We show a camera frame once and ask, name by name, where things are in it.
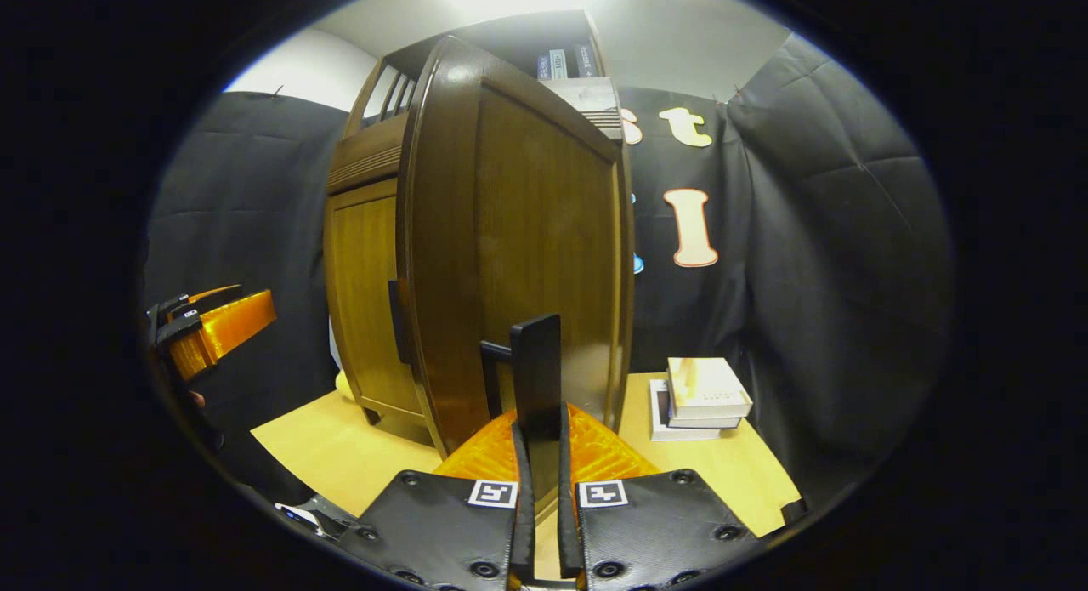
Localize thin grey book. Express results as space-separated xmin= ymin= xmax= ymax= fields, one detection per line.
xmin=669 ymin=408 xmax=743 ymax=430

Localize black backdrop cloth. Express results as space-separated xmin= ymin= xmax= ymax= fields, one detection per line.
xmin=144 ymin=34 xmax=953 ymax=507

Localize thick white book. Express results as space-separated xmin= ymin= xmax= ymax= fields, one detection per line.
xmin=667 ymin=357 xmax=755 ymax=420

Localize flat white book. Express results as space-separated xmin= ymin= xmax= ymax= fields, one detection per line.
xmin=650 ymin=378 xmax=723 ymax=443

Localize wooden cabinet door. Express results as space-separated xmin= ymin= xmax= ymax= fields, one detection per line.
xmin=398 ymin=37 xmax=634 ymax=456
xmin=326 ymin=179 xmax=426 ymax=422

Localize wooden double-door shoe cabinet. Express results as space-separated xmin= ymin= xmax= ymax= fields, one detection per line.
xmin=323 ymin=10 xmax=637 ymax=515

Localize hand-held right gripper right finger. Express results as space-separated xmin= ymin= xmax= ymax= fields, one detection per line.
xmin=557 ymin=402 xmax=763 ymax=591

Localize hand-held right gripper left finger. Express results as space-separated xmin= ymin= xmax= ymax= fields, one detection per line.
xmin=336 ymin=408 xmax=536 ymax=591

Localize black door handle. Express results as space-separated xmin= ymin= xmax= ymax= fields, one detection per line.
xmin=388 ymin=279 xmax=415 ymax=367
xmin=480 ymin=315 xmax=564 ymax=515

